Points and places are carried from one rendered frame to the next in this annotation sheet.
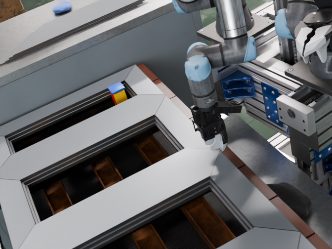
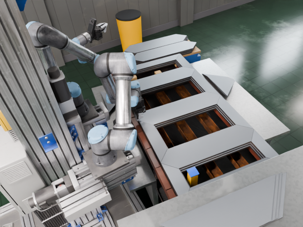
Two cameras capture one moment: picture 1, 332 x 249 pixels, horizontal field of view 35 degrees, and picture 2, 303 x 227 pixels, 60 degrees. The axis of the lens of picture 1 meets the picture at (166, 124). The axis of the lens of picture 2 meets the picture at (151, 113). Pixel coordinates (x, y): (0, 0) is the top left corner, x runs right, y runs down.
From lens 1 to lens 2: 286 cm
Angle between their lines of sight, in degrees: 102
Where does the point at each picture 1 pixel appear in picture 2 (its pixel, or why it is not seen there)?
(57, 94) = not seen: hidden behind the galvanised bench
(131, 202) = (176, 105)
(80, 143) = (208, 139)
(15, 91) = not seen: hidden behind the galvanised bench
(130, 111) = (182, 154)
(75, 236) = (197, 97)
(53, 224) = (208, 102)
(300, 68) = (92, 113)
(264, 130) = not seen: outside the picture
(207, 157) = (144, 118)
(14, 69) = (266, 162)
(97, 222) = (189, 101)
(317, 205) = (111, 122)
